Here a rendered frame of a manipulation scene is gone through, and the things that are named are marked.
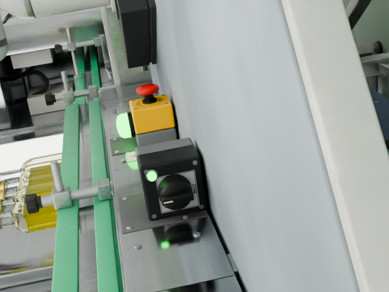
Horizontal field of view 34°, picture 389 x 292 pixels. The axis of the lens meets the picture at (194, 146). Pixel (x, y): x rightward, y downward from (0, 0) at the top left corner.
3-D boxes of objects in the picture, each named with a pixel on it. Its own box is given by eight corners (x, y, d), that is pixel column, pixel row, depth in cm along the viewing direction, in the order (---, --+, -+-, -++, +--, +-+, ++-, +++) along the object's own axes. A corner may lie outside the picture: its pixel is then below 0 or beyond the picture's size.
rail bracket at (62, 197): (114, 190, 101) (28, 207, 100) (105, 147, 99) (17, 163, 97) (116, 201, 98) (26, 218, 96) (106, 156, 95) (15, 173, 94)
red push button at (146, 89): (138, 102, 115) (134, 84, 114) (160, 98, 115) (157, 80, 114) (139, 109, 111) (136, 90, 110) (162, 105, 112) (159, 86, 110)
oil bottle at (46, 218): (119, 204, 136) (17, 223, 133) (114, 179, 134) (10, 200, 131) (121, 215, 131) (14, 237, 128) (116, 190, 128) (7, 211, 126)
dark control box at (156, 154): (200, 186, 94) (143, 197, 93) (193, 135, 91) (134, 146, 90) (211, 210, 86) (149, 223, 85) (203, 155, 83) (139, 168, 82)
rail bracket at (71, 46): (127, 67, 221) (62, 78, 219) (118, 18, 215) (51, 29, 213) (128, 70, 217) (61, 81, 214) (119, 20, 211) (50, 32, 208)
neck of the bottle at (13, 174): (24, 177, 153) (3, 181, 153) (21, 166, 152) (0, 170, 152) (22, 182, 150) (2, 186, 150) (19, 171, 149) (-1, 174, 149)
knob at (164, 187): (193, 201, 85) (198, 212, 82) (160, 208, 85) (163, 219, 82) (189, 170, 84) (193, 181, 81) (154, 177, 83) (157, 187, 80)
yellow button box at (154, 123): (174, 128, 119) (135, 136, 118) (168, 90, 117) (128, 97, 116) (180, 141, 113) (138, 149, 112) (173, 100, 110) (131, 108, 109)
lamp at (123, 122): (134, 132, 117) (118, 135, 116) (130, 108, 115) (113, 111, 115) (136, 139, 113) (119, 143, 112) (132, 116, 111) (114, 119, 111)
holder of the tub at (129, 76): (150, 95, 178) (122, 99, 177) (133, -6, 168) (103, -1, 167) (157, 112, 162) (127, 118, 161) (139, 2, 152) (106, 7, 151)
